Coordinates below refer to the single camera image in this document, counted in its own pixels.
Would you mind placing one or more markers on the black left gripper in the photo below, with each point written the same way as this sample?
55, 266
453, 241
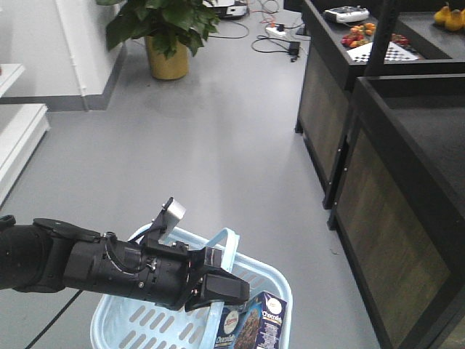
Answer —
176, 277

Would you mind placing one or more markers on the dark blue chocofello cookie box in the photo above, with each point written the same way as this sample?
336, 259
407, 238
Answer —
257, 324

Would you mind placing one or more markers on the light blue plastic basket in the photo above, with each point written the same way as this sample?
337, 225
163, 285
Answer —
120, 322

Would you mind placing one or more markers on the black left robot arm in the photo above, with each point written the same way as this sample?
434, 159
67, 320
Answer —
49, 255

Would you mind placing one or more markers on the near wooden display stand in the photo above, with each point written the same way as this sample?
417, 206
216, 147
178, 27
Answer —
399, 207

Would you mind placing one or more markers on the wooden display stand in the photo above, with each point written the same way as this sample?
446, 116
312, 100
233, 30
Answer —
399, 207
330, 75

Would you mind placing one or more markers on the yellow plant pot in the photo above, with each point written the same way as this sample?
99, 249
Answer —
163, 68

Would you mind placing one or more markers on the black power brick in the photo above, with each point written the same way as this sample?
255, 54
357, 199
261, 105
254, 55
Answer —
294, 48

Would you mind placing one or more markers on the white supermarket shelf unit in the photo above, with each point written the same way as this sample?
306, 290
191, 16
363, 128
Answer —
23, 125

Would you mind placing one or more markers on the white power strip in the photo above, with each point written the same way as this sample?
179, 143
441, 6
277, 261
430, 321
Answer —
277, 30

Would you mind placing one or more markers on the green potted plant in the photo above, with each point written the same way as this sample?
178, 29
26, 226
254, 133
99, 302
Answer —
167, 22

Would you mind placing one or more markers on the far wooden display stand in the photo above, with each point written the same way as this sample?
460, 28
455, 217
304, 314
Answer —
330, 75

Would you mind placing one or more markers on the red and orange fruit pile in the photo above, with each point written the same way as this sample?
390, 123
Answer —
359, 35

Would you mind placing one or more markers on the white game controller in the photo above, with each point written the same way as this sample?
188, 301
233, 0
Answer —
346, 14

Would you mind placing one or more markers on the yellow pears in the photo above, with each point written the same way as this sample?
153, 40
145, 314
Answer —
450, 20

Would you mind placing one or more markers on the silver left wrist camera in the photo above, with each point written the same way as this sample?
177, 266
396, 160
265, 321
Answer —
168, 218

